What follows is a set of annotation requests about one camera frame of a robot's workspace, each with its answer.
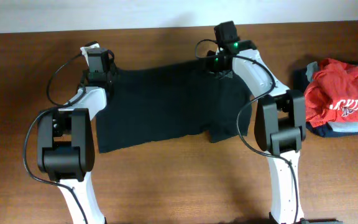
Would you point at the black Nike t-shirt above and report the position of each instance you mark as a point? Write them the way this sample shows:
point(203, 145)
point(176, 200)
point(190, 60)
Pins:
point(169, 102)

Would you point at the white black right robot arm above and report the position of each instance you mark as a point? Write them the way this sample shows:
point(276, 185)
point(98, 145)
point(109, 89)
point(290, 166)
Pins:
point(280, 124)

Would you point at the navy folded garment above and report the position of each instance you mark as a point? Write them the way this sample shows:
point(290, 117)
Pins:
point(300, 82)

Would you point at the red printed t-shirt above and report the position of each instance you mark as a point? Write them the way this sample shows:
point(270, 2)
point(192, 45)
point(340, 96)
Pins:
point(332, 96)

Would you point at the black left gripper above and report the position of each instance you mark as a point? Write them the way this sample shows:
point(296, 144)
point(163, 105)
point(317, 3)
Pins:
point(114, 71)

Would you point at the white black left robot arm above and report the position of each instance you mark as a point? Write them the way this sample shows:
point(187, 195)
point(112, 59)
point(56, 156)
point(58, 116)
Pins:
point(65, 144)

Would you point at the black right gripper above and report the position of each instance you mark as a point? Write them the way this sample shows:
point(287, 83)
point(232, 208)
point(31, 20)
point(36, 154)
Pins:
point(209, 63)

